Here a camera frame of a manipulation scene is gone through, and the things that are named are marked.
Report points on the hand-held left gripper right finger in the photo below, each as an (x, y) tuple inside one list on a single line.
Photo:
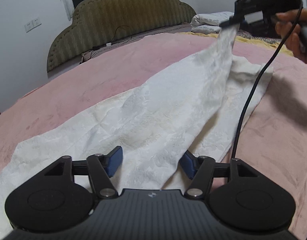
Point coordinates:
[(188, 164)]

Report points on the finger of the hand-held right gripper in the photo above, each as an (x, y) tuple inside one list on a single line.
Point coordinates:
[(231, 22)]

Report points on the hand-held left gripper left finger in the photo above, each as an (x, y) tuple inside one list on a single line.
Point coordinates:
[(114, 162)]

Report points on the white patterned pants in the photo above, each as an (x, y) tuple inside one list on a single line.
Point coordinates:
[(156, 110)]

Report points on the person's right hand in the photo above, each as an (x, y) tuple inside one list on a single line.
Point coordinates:
[(289, 36)]

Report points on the yellow cloth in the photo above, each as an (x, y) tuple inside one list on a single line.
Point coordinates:
[(244, 39)]

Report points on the white folded quilt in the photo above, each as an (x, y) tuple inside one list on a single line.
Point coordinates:
[(206, 20)]

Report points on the dark patterned cloth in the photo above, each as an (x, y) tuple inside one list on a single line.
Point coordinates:
[(263, 40)]

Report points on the pink fleece blanket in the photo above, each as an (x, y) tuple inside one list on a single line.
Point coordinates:
[(93, 75)]

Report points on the olive padded headboard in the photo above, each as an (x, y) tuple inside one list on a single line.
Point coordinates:
[(123, 10)]

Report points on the white window frame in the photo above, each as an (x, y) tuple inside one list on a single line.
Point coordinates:
[(66, 0)]

